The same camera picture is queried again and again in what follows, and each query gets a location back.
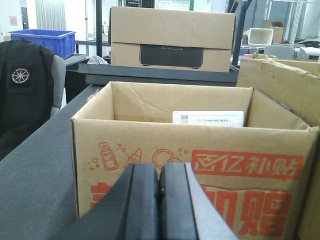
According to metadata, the blue plastic crate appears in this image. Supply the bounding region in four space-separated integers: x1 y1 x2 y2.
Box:
9 29 76 59

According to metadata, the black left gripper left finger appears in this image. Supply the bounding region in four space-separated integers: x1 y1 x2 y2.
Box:
51 163 159 240

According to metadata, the crumpled clear plastic bag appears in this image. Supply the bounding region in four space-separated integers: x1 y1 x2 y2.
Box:
87 55 109 65

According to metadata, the open box with red print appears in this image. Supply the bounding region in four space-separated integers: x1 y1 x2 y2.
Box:
71 82 320 240

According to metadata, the black jacket with patch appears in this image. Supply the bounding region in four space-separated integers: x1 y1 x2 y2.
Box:
0 39 55 159

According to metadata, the large plain cardboard box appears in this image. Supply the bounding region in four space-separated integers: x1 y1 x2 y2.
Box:
236 54 320 240

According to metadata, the closed box with black picture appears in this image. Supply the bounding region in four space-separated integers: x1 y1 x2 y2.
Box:
109 6 236 72

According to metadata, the white label sheet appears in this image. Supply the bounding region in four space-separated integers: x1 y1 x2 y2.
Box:
172 110 245 127

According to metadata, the white open bin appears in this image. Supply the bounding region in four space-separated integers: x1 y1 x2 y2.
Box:
247 28 274 45

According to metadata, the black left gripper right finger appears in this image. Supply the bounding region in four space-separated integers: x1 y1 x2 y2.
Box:
159 163 238 240

